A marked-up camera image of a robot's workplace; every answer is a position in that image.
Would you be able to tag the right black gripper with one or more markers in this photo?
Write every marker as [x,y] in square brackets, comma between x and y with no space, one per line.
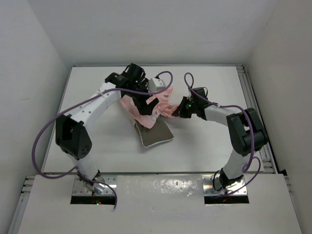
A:
[183,110]

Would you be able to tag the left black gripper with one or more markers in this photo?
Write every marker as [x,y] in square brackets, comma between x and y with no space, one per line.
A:
[144,108]

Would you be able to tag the grey orange dotted pillow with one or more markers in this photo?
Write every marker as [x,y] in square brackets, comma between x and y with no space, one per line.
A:
[158,134]

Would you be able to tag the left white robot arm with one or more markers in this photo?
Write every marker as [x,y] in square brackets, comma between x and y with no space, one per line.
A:
[72,130]

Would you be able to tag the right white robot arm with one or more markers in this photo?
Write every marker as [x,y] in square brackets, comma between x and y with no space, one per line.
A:
[246,131]

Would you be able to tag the white front cover board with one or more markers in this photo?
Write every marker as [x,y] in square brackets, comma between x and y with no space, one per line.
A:
[160,204]

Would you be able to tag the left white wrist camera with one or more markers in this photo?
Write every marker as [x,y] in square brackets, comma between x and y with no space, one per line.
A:
[156,85]

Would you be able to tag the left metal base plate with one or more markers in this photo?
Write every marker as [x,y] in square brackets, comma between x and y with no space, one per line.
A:
[81,188]

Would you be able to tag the left aluminium frame rail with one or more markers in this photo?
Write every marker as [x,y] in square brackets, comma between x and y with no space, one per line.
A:
[21,205]

